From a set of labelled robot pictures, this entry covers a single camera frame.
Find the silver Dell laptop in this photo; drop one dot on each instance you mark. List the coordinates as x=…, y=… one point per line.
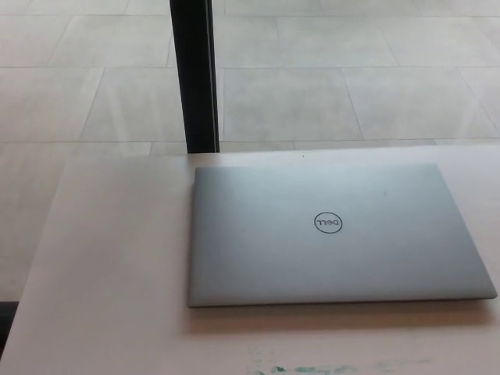
x=332, y=242

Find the black vertical window frame post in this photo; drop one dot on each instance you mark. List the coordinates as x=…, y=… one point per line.
x=194, y=78

